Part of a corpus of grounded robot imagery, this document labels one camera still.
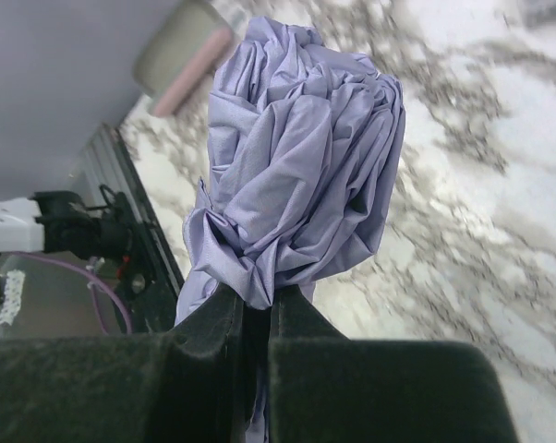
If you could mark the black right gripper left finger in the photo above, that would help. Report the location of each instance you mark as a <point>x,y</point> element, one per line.
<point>183,385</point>

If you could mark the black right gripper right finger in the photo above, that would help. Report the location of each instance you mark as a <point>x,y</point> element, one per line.
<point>325,387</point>

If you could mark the lavender folding umbrella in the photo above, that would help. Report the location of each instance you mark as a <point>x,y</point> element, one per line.
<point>304,144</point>

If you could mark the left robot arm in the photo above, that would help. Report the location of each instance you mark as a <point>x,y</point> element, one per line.
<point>60,221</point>

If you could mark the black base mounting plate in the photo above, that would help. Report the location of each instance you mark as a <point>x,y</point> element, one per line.
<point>153,257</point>

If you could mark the aluminium frame rail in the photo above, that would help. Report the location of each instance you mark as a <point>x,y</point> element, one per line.
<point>99,164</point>

